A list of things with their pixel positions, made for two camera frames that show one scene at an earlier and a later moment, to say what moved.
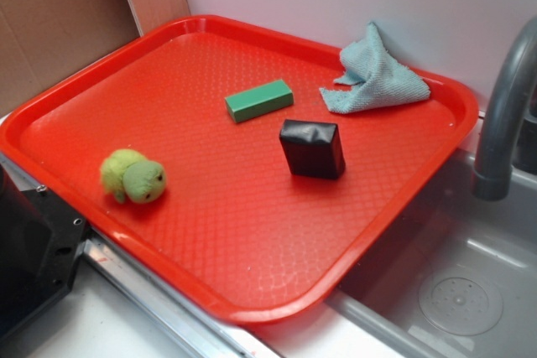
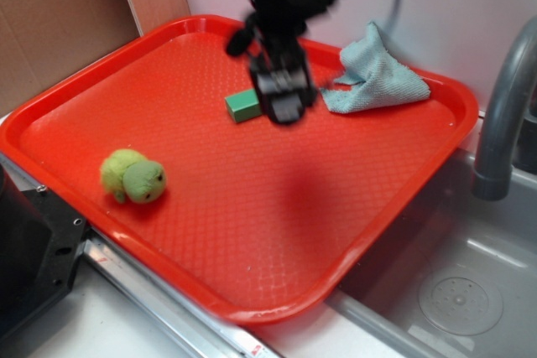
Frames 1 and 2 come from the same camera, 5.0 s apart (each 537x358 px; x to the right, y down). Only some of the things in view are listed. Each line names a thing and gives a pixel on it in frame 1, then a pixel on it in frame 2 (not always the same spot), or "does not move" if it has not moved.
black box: x=313 y=148 to x=287 y=108
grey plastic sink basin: x=456 y=277 does not move
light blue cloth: x=377 y=79 does not move
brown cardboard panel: x=58 y=13 does not move
